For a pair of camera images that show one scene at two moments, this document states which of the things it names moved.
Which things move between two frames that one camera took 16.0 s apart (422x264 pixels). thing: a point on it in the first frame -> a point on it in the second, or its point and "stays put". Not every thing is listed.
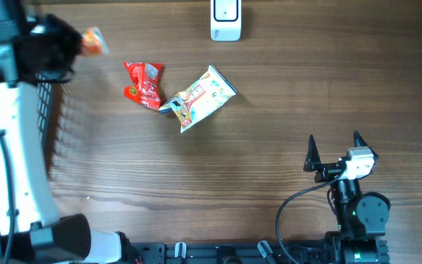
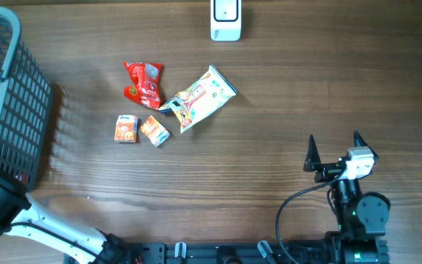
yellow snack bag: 195,103 stays put
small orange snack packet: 94,43 -> 155,131
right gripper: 313,163 stays put
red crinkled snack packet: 145,87 stays put
